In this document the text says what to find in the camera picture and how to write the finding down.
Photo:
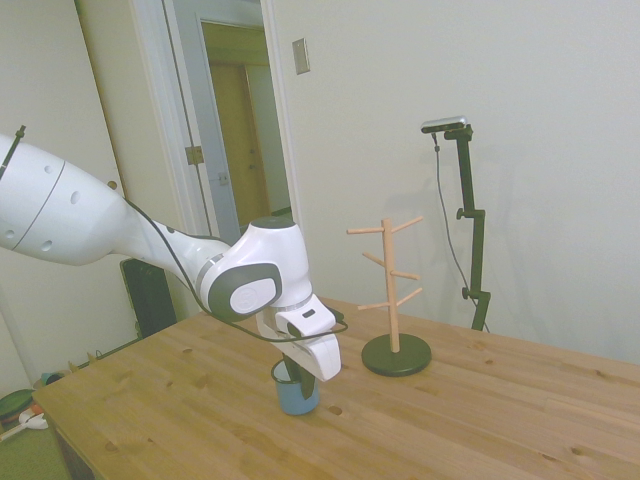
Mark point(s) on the blue enamel mug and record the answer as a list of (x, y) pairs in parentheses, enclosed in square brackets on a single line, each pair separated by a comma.
[(290, 402)]

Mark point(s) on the white floor object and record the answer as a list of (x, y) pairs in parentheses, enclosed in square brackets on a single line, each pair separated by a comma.
[(37, 422)]

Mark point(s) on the green round floor object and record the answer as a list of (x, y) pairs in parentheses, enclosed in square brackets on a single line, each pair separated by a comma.
[(15, 402)]

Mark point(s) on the metal wall switch plate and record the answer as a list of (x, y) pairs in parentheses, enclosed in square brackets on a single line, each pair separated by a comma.
[(300, 56)]

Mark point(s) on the wooden mug tree black base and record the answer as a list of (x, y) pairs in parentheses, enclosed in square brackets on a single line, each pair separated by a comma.
[(395, 360)]

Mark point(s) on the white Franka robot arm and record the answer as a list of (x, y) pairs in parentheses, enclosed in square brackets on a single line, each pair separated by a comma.
[(50, 200)]

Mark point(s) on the black articulated camera stand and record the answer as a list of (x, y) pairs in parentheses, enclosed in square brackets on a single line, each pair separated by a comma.
[(467, 175)]

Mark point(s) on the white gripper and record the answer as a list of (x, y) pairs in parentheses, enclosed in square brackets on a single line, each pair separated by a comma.
[(325, 357)]

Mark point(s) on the brass door hinge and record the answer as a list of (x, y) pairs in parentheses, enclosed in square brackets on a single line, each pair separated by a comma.
[(194, 155)]

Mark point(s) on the brown hallway door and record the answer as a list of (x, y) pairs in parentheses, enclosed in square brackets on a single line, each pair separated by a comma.
[(230, 125)]

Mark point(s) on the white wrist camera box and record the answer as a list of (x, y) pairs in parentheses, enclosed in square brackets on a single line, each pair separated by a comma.
[(305, 320)]

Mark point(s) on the white open door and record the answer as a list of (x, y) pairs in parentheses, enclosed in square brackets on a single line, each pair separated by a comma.
[(217, 205)]

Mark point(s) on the silver exterior camera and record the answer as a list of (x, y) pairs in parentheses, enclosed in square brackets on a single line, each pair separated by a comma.
[(445, 124)]

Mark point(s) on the black case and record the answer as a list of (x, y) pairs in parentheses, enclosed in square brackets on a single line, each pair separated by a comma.
[(150, 300)]

